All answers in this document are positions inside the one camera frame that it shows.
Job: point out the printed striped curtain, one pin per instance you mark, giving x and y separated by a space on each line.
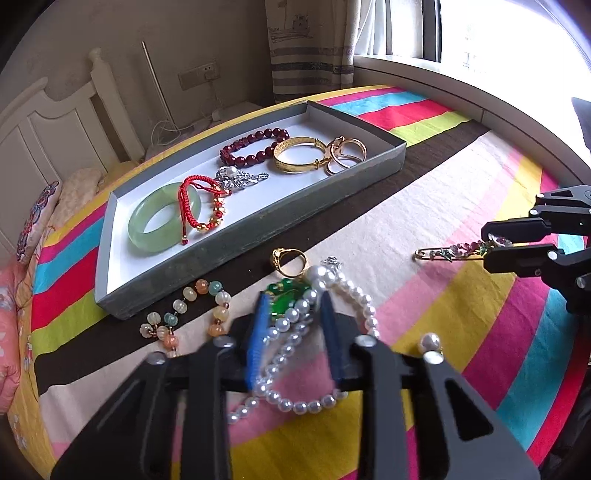
300 60

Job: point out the window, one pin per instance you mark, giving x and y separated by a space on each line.
498 41

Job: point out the beige wall switch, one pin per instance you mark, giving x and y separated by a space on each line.
189 79

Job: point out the beige pillow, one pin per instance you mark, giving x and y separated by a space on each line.
81 189

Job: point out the striped colourful blanket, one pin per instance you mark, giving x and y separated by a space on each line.
415 207

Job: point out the white pole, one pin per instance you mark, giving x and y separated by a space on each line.
154 78

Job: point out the green jade bangle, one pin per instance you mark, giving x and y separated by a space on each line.
138 230

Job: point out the grey cardboard box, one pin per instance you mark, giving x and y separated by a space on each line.
258 203

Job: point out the dark cloth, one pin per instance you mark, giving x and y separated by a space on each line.
582 124

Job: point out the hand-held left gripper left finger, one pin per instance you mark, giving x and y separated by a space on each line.
257 337

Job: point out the white bed headboard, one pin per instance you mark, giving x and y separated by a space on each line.
60 134

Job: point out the gold safety pin brooch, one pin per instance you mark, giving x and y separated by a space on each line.
443 254

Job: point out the gold bangle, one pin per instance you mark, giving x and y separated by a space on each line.
288 166

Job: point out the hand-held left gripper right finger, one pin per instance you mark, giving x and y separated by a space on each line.
331 341

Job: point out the pink patterned pillow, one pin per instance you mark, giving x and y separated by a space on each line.
11 323

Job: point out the green gold pendant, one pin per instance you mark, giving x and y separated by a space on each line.
286 300

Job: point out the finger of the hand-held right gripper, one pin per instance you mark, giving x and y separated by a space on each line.
519 261
517 229

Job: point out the silver pearl brooch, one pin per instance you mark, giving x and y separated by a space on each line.
242 180

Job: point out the beige wall socket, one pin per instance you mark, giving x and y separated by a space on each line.
209 70

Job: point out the pearl earring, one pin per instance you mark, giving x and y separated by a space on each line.
429 342

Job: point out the embroidered pillow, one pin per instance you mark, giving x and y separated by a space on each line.
39 217

